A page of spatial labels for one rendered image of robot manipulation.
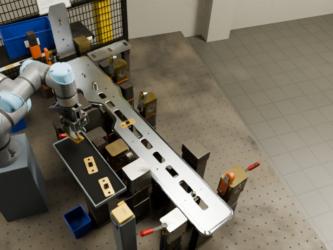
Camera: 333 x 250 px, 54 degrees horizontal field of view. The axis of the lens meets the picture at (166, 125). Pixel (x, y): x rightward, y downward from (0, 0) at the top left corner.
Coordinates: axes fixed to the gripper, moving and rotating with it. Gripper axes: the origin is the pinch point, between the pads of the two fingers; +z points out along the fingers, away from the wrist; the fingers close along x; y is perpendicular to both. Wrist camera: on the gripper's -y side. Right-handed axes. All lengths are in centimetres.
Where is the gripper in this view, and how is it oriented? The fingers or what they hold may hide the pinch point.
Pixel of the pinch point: (73, 133)
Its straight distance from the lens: 141.9
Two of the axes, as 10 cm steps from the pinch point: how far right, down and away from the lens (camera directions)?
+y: 8.0, 4.7, -3.8
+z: -0.4, 6.7, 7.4
